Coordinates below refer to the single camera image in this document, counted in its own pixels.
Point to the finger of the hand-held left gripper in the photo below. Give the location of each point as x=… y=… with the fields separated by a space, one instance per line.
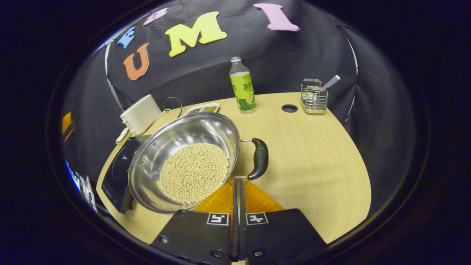
x=67 y=127

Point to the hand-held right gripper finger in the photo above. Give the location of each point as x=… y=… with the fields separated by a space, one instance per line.
x=242 y=221
x=234 y=221

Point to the black induction cooktop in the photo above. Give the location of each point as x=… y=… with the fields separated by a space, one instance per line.
x=117 y=173

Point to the stainless steel pot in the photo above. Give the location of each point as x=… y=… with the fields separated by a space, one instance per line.
x=176 y=136

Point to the pile of soybeans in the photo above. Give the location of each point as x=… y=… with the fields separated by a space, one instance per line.
x=193 y=173

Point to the white toaster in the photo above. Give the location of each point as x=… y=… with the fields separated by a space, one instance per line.
x=141 y=114

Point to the small white seasoning tray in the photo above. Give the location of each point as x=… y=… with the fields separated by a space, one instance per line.
x=202 y=109

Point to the green label drink bottle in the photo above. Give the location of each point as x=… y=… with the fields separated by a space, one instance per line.
x=243 y=90

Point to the black backdrop cloth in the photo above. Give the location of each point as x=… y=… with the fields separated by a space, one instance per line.
x=287 y=62

